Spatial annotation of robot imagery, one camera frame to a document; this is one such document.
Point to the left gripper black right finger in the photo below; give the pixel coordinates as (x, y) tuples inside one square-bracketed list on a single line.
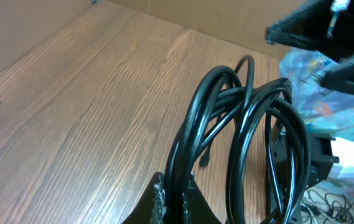
[(195, 209)]

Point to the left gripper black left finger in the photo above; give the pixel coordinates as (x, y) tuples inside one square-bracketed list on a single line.
[(151, 206)]

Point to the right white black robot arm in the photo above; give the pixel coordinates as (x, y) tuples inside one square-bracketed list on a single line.
[(331, 156)]

